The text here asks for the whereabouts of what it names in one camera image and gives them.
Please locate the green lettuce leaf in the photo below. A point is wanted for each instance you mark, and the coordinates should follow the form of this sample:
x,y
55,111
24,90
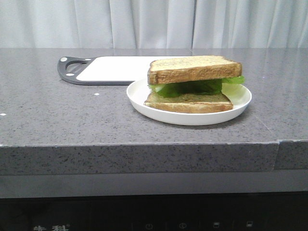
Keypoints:
x,y
199,87

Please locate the black appliance control panel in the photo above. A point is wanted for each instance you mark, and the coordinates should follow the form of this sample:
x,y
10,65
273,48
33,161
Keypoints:
x,y
183,212

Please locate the white curtain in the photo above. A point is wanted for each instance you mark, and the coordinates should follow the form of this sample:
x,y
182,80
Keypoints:
x,y
153,24

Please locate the toast bread slice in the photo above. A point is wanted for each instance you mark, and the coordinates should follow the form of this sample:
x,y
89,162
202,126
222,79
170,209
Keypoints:
x,y
190,103
192,68

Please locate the white round plate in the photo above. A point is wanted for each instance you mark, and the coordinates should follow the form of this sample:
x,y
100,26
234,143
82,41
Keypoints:
x,y
239,95

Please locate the white cutting board grey rim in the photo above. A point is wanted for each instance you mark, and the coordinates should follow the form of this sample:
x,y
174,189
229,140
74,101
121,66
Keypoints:
x,y
105,70

